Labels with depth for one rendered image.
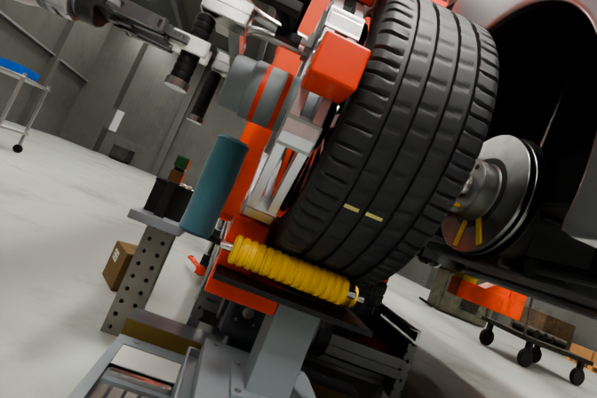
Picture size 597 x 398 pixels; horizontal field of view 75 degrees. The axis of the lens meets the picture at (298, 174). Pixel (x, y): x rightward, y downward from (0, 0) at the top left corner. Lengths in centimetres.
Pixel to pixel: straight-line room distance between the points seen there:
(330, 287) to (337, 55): 44
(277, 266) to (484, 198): 52
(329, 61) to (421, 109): 17
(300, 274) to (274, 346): 20
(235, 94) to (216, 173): 21
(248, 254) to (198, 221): 25
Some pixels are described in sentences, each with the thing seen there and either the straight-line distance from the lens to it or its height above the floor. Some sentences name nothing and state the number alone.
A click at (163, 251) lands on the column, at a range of 150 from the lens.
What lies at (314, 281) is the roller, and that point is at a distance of 79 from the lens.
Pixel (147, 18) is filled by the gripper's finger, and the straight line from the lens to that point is 76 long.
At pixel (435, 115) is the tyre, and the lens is 67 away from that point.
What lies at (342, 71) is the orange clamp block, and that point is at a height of 83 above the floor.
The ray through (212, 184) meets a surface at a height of 61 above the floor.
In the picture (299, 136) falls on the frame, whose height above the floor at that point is 74.
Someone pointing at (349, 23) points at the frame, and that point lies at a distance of 72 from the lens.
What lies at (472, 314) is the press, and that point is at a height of 19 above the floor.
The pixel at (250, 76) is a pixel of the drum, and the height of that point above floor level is 86.
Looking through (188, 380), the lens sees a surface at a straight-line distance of 112.
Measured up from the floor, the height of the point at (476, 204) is 80.
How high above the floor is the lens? 61
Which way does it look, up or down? 6 degrees up
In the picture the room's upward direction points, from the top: 22 degrees clockwise
